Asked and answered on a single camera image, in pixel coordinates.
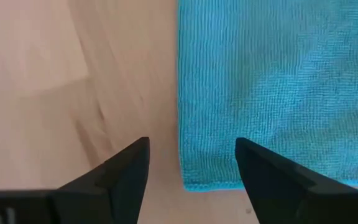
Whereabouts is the dark teal microfiber towel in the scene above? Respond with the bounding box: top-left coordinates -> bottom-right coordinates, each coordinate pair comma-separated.
177,0 -> 358,192

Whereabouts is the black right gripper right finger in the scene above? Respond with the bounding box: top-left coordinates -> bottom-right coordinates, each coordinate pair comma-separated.
234,136 -> 358,224

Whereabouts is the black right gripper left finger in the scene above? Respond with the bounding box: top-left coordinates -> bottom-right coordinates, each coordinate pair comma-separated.
0,136 -> 151,224

